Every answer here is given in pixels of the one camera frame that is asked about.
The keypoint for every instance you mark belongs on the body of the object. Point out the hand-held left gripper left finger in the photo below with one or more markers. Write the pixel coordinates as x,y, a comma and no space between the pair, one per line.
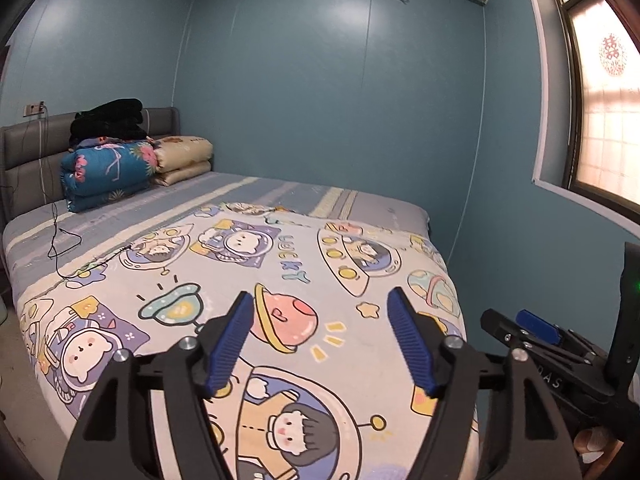
230,345

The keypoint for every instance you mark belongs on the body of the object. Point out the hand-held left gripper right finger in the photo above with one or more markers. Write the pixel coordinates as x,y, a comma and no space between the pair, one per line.
412,342

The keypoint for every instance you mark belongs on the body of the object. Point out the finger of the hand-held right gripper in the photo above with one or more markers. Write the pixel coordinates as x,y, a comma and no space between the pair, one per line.
500,325
537,325

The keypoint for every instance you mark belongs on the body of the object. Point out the person's right hand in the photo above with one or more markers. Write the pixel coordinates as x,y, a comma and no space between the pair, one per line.
586,442

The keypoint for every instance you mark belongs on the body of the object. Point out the cartoon printed blanket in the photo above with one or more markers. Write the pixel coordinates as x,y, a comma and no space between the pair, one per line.
300,260

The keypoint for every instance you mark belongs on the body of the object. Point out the bed with grey headboard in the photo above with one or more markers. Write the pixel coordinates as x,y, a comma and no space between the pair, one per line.
250,190

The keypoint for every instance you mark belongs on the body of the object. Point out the beige folded quilt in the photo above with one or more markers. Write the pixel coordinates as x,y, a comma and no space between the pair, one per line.
182,157

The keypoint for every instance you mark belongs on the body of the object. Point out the blue floral folded quilt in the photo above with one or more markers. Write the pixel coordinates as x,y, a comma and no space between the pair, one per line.
105,170

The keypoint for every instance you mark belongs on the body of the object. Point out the pile of black clothes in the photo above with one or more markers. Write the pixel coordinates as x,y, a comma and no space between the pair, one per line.
107,120

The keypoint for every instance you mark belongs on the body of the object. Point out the red window paper cutting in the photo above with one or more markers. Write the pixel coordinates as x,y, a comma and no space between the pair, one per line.
612,56

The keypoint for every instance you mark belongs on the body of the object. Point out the window with brown frame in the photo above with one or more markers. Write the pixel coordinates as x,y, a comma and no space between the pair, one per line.
610,135

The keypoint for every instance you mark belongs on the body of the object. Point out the wall socket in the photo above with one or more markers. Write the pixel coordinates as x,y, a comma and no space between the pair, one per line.
34,109

